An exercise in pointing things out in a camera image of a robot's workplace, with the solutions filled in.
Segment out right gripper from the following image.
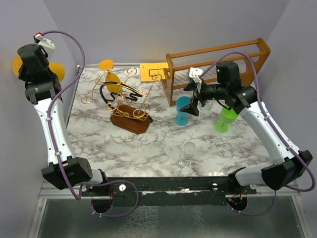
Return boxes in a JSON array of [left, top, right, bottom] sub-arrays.
[[179, 79, 227, 116]]

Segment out orange plastic wine glass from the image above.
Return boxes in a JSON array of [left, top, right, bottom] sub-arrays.
[[99, 59, 122, 94], [12, 55, 65, 82]]

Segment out gold wire wine glass rack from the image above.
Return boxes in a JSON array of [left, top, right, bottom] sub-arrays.
[[81, 67, 162, 134]]

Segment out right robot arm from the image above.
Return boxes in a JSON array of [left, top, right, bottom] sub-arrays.
[[181, 61, 313, 194]]

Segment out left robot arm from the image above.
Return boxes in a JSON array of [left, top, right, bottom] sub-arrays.
[[17, 43, 109, 196]]

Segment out clear glass near rack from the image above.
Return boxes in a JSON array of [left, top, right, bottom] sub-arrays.
[[198, 101, 213, 112]]

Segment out blue plastic wine glass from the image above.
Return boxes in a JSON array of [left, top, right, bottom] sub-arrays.
[[175, 96, 190, 126]]

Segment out wooden dish rack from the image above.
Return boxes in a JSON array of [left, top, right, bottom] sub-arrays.
[[161, 38, 271, 107]]

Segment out green plastic wine glass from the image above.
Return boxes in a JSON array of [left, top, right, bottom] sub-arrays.
[[214, 108, 239, 133]]

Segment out yellow card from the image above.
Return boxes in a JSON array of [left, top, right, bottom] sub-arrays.
[[140, 62, 168, 83]]

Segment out clear glass near front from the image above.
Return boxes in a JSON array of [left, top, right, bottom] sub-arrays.
[[179, 141, 197, 166]]

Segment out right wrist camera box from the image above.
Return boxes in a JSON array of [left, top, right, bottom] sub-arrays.
[[187, 67, 204, 83]]

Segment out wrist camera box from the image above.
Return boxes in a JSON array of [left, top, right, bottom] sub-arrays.
[[34, 32, 55, 60], [187, 67, 204, 83]]

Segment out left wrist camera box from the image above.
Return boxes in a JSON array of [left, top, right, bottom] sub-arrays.
[[34, 32, 55, 60]]

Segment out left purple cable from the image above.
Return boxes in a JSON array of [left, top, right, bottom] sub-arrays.
[[41, 30, 87, 201]]

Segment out purple cable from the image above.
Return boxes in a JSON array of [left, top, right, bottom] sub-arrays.
[[41, 30, 87, 201], [200, 51, 316, 192]]

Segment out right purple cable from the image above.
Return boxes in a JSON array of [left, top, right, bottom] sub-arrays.
[[200, 51, 316, 192]]

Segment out black base frame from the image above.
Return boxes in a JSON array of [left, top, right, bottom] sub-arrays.
[[83, 176, 256, 207]]

